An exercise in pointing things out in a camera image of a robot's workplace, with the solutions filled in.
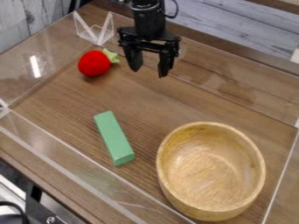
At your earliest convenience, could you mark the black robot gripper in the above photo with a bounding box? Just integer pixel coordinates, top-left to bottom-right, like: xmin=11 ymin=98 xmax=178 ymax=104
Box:
xmin=117 ymin=3 xmax=182 ymax=78

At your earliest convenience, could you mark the red plush strawberry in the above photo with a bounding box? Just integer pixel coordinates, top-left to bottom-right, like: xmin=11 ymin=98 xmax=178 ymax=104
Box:
xmin=78 ymin=48 xmax=121 ymax=77

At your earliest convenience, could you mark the round wooden bowl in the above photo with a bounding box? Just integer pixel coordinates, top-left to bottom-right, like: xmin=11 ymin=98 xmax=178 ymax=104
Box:
xmin=157 ymin=122 xmax=267 ymax=221

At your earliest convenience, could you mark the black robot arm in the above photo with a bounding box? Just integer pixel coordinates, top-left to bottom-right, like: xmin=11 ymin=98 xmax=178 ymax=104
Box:
xmin=117 ymin=0 xmax=182 ymax=78

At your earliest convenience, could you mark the green rectangular block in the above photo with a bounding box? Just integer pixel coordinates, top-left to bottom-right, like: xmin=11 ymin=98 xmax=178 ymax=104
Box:
xmin=94 ymin=111 xmax=137 ymax=166

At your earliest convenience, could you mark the clear acrylic enclosure wall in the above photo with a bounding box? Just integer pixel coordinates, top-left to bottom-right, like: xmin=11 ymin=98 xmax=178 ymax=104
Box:
xmin=0 ymin=100 xmax=195 ymax=224

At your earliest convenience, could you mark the black table leg bracket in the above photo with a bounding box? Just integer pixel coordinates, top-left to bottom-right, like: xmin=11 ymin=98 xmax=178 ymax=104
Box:
xmin=26 ymin=185 xmax=67 ymax=224

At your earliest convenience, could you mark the black cable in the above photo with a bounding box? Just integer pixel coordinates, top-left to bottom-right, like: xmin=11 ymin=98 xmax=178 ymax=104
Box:
xmin=0 ymin=200 xmax=31 ymax=224

